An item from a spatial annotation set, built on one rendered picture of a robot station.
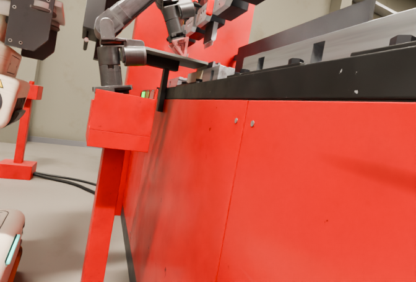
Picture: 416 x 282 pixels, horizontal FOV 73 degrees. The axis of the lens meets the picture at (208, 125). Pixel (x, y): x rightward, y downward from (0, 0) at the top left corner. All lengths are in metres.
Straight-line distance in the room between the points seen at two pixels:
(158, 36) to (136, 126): 1.34
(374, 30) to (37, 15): 0.83
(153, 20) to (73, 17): 2.83
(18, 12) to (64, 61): 3.76
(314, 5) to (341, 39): 6.40
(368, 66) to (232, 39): 1.97
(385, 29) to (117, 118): 0.61
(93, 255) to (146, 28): 1.51
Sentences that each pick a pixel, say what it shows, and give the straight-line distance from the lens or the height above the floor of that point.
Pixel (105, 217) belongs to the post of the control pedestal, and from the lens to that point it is 0.92.
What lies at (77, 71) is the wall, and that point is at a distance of 4.70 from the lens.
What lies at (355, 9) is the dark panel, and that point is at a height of 1.31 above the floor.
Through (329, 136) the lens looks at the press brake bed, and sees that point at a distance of 0.32.
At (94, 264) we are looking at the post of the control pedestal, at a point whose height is 0.30.
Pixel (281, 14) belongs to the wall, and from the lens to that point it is 6.28.
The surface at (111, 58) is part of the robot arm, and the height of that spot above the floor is 0.90.
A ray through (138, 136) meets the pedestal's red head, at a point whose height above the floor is 0.70.
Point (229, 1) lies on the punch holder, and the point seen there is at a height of 1.19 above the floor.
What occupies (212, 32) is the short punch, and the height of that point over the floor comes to 1.13.
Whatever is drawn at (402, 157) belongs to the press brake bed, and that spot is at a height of 0.78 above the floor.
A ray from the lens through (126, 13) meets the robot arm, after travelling 0.84.
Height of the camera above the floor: 0.79
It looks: 2 degrees down
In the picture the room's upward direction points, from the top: 10 degrees clockwise
